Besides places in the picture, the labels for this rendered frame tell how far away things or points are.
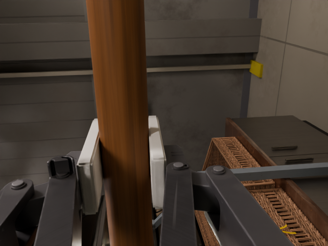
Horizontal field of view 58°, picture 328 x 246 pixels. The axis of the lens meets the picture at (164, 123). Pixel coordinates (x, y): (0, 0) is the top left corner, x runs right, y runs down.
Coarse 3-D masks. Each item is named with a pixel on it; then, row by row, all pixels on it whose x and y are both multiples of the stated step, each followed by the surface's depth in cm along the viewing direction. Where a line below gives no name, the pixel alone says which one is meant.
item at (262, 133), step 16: (240, 128) 182; (256, 128) 183; (272, 128) 183; (288, 128) 182; (304, 128) 182; (256, 144) 159; (272, 144) 160; (288, 144) 160; (304, 144) 159; (320, 144) 159; (224, 160) 212; (256, 160) 154; (272, 160) 143; (288, 160) 139; (304, 160) 140; (320, 160) 142; (320, 176) 128; (288, 192) 122; (304, 192) 115; (320, 192) 116; (304, 208) 111; (320, 208) 106; (320, 224) 101
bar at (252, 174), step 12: (240, 168) 124; (252, 168) 124; (264, 168) 124; (276, 168) 123; (288, 168) 123; (300, 168) 123; (312, 168) 124; (324, 168) 124; (240, 180) 122; (252, 180) 122
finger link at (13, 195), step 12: (24, 180) 14; (0, 192) 13; (12, 192) 13; (24, 192) 13; (0, 204) 12; (12, 204) 12; (24, 204) 12; (0, 216) 11; (12, 216) 11; (0, 228) 11; (12, 228) 11; (36, 228) 13; (0, 240) 11; (12, 240) 11; (24, 240) 13
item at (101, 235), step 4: (104, 196) 187; (104, 200) 183; (104, 204) 179; (104, 208) 175; (104, 212) 171; (104, 216) 168; (104, 220) 165; (100, 224) 162; (104, 224) 163; (100, 228) 159; (104, 228) 161; (100, 232) 156; (104, 232) 159; (108, 232) 167; (100, 236) 153; (104, 236) 157; (108, 236) 165; (100, 240) 150; (104, 240) 155; (108, 240) 163; (100, 244) 147; (104, 244) 153
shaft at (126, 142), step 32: (96, 0) 14; (128, 0) 14; (96, 32) 15; (128, 32) 15; (96, 64) 16; (128, 64) 15; (96, 96) 16; (128, 96) 16; (128, 128) 16; (128, 160) 17; (128, 192) 18; (128, 224) 19
